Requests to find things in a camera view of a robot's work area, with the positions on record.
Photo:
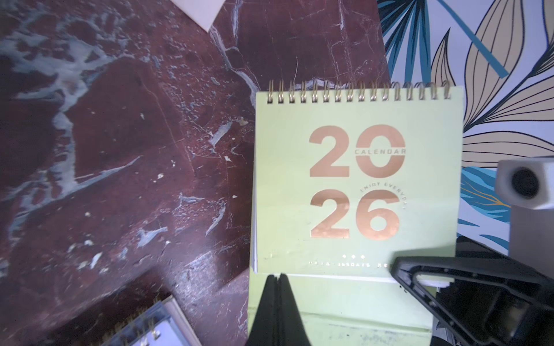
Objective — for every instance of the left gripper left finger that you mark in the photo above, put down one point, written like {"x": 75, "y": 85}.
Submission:
{"x": 265, "y": 326}

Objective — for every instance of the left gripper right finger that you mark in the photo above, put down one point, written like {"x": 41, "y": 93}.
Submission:
{"x": 289, "y": 325}

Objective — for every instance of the green calendar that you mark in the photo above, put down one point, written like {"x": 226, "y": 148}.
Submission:
{"x": 345, "y": 181}

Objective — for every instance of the pink calendar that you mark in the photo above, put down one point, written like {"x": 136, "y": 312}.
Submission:
{"x": 202, "y": 12}

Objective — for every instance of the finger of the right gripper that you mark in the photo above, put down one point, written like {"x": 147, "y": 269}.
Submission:
{"x": 482, "y": 301}

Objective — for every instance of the purple calendar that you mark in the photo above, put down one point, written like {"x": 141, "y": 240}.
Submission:
{"x": 164, "y": 323}

